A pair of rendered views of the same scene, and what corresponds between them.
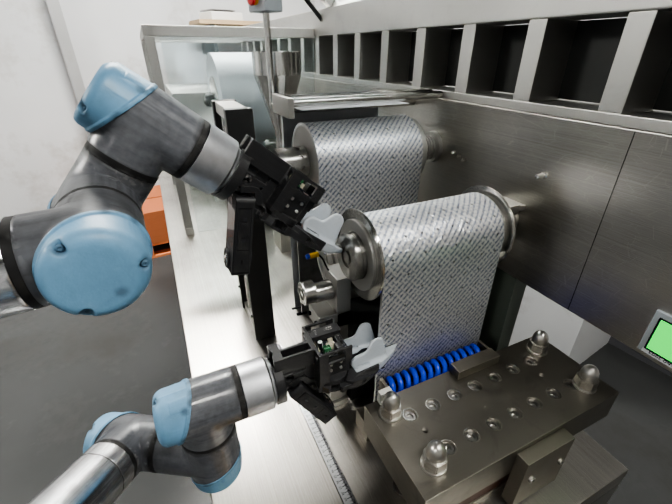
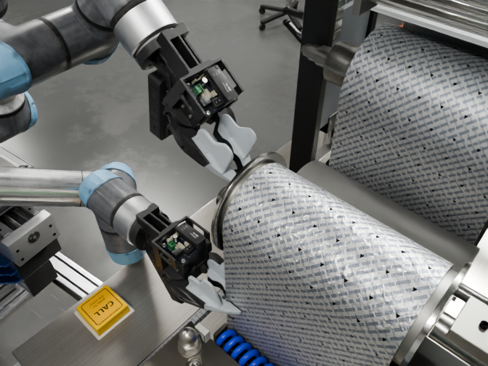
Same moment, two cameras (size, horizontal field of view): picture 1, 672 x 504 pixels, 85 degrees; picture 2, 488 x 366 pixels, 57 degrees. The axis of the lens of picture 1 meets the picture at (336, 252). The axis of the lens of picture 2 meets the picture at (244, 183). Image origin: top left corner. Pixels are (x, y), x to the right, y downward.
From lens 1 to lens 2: 55 cm
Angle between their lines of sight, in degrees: 55
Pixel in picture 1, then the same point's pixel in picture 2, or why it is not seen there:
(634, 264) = not seen: outside the picture
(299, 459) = (174, 307)
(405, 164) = (474, 162)
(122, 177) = (80, 19)
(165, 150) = (99, 11)
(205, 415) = (95, 204)
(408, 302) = (252, 287)
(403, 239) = (253, 222)
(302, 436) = not seen: hidden behind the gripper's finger
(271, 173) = (175, 69)
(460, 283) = (319, 337)
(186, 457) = not seen: hidden behind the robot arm
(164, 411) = (86, 181)
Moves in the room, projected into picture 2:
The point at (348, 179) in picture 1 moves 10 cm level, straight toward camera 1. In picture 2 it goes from (375, 126) to (309, 143)
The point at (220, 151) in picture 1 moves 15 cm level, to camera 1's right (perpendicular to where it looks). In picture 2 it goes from (130, 30) to (162, 93)
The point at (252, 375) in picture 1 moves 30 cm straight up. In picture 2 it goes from (127, 210) to (80, 33)
